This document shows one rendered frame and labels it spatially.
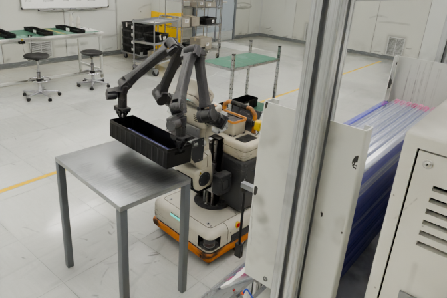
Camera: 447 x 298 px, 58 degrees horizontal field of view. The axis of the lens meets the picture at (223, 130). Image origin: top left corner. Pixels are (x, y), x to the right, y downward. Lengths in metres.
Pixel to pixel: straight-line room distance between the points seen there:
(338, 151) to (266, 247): 0.23
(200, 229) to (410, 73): 1.94
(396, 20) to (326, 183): 10.74
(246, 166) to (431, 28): 8.80
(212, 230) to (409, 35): 9.15
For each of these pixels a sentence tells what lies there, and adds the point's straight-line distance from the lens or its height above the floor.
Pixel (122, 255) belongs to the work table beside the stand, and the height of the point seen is 0.51.
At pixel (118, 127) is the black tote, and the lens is 2.51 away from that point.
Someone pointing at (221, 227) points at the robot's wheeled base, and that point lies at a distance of 2.78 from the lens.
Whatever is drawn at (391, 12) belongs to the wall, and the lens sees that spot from 11.31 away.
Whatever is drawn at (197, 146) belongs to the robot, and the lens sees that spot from 2.51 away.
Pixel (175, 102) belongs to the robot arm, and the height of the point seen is 1.22.
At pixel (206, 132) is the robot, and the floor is 0.90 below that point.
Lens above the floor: 1.89
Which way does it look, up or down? 22 degrees down
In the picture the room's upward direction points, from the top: 4 degrees clockwise
